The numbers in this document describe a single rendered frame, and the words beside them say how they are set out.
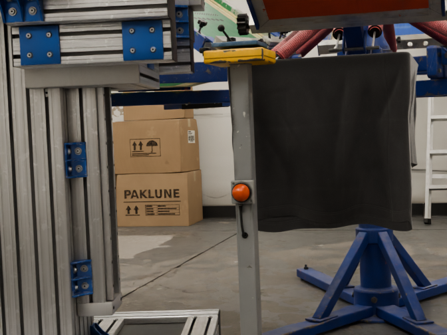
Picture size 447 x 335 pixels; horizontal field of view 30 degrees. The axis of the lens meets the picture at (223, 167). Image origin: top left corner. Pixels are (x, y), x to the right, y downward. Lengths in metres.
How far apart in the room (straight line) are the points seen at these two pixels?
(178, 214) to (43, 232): 4.52
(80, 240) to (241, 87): 0.61
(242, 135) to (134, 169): 4.90
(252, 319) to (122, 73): 0.64
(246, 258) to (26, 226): 0.58
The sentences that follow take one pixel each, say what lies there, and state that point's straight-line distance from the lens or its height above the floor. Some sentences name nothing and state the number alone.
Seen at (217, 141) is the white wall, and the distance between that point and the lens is 6.92.
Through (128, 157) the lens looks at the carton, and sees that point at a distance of 6.69.
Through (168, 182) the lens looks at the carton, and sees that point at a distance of 6.57.
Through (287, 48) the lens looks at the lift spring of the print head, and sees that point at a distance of 3.19.
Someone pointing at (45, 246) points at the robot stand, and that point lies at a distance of 2.08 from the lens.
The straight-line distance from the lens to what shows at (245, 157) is 1.79.
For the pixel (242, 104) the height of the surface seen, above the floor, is 0.84.
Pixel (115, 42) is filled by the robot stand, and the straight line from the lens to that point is 1.88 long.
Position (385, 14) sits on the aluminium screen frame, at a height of 1.12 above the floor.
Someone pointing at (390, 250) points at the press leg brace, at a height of 0.28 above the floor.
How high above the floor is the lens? 0.80
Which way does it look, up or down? 3 degrees down
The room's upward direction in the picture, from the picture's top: 2 degrees counter-clockwise
